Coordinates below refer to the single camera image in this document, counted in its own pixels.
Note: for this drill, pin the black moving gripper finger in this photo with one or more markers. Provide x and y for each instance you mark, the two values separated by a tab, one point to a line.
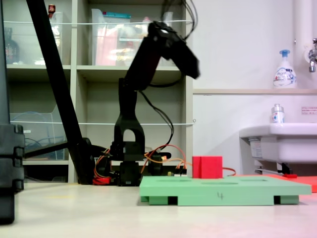
190	60

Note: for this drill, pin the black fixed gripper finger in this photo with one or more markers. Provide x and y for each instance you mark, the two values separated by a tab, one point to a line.
185	68

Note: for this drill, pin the red cross columnar block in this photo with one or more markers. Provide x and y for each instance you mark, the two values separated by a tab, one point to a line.
208	167

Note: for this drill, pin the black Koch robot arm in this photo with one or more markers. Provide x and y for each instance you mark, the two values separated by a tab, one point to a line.
127	111

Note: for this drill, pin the green shape-hole board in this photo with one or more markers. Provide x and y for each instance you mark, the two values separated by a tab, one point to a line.
223	191

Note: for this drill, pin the orange-label bottle pink cap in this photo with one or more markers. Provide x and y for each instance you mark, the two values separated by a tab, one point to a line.
144	29

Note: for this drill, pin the large clear plastic bin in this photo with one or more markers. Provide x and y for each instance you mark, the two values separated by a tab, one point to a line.
111	44

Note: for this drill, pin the blue-topped zip bag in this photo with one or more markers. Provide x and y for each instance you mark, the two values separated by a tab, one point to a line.
117	17

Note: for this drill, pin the beige shelf unit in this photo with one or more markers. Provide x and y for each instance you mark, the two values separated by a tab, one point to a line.
99	72

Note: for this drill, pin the white blue soap dispenser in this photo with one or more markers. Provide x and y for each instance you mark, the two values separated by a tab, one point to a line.
284	74

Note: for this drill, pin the black table clamp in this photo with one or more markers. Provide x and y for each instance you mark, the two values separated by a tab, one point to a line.
156	166

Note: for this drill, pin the small clear sanitizer bottle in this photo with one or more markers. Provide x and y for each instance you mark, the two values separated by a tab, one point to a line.
278	115

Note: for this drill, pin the small circuit board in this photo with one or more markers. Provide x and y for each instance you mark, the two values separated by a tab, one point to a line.
177	174

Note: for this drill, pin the metal water faucet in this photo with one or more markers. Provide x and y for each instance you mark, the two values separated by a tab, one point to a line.
312	57

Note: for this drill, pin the white ceramic sink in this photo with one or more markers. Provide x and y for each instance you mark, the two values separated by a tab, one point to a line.
284	146

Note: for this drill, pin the clear bin with bottles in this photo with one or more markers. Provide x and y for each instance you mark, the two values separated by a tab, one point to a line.
27	44

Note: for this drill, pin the dark glass bottle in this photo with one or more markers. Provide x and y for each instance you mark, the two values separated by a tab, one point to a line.
11	49

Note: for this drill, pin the dark grey upright panel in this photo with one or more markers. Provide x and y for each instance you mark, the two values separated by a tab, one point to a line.
3	62

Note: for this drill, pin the notched black stack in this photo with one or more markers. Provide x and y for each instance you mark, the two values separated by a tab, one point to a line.
10	158

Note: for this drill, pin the red-print wall sticker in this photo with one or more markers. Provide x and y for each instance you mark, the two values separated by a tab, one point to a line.
309	110

